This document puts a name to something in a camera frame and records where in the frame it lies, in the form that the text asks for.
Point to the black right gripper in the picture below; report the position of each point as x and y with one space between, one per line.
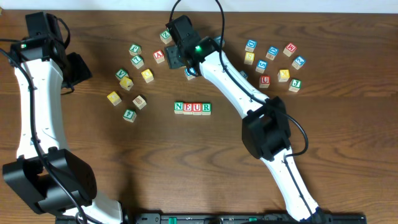
173 56

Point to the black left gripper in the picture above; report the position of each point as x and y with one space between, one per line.
78 70

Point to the green N block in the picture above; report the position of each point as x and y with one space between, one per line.
178 107

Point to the red E block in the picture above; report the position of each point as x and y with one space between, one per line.
187 108

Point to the red U block moved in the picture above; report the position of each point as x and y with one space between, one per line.
197 109

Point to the green R block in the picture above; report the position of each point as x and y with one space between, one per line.
206 109

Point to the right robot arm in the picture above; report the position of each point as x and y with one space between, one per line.
265 123

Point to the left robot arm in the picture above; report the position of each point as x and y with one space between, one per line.
46 175

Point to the red A block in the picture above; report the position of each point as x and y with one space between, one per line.
159 56

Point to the blue T block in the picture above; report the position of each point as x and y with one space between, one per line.
190 73

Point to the green Z block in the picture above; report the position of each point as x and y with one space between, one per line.
165 37

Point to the yellow block middle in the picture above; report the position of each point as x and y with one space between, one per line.
147 75

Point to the green V block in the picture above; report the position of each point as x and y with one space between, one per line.
121 73

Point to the yellow block lower left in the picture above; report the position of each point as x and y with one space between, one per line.
114 98

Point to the blue L block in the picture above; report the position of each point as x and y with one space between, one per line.
219 41

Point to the yellow block beside V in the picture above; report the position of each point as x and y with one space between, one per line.
126 83

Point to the plain wooden picture block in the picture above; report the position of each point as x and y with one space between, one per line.
139 102

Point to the green 4 block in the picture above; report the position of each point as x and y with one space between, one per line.
129 115

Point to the blue I block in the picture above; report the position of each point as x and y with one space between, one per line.
244 74

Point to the yellow S block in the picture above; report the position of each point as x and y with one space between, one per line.
249 58

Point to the blue D block left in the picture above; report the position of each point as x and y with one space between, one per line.
250 46

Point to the blue d block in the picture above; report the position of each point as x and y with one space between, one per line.
250 46
272 53

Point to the blue 5 block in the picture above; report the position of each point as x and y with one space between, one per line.
261 66

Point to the red U block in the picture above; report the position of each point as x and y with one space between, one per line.
264 81

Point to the blue D block right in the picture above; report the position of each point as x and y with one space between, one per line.
272 53

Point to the yellow K block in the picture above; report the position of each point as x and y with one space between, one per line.
283 75

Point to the red M block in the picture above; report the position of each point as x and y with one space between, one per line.
289 49

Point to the green J block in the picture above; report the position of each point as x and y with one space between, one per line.
295 85

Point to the blue 2 block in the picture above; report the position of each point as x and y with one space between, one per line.
298 62

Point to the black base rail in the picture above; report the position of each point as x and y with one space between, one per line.
156 218

